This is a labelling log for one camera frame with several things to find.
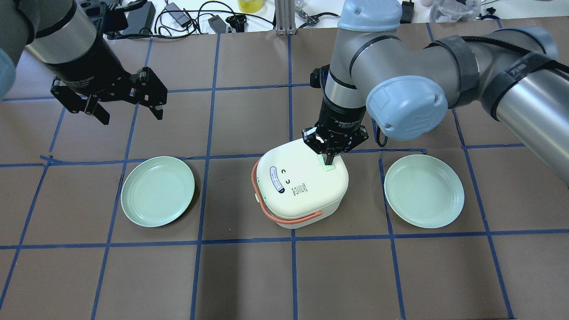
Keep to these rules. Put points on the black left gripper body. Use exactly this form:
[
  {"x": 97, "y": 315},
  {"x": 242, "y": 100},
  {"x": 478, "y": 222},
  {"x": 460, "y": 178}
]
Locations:
[{"x": 87, "y": 59}]

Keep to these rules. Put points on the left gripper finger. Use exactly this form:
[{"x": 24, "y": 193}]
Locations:
[
  {"x": 74, "y": 103},
  {"x": 150, "y": 91}
]

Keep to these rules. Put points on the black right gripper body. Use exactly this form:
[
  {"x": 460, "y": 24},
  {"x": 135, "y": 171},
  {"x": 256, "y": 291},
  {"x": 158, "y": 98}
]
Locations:
[{"x": 339, "y": 116}]

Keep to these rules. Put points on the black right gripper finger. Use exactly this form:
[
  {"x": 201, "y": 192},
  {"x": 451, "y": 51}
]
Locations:
[{"x": 329, "y": 158}]

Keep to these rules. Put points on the white rice cooker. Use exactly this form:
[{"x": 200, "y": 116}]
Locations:
[{"x": 295, "y": 188}]

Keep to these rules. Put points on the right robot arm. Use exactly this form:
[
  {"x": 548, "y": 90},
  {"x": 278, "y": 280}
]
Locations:
[{"x": 513, "y": 72}]

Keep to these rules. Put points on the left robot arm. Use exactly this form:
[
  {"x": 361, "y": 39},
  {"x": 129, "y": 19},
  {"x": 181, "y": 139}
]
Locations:
[{"x": 67, "y": 36}]

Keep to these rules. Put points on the black power adapter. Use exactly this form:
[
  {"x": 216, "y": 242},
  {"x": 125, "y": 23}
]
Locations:
[{"x": 140, "y": 20}]

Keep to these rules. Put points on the green plate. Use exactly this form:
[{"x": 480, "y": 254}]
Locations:
[
  {"x": 424, "y": 191},
  {"x": 157, "y": 191}
]

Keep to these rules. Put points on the plastic bag with cup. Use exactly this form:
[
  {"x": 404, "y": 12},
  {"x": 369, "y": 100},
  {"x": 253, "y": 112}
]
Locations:
[{"x": 448, "y": 11}]

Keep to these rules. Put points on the aluminium frame post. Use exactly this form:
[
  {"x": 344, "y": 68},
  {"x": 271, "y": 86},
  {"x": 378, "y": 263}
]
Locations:
[{"x": 285, "y": 17}]

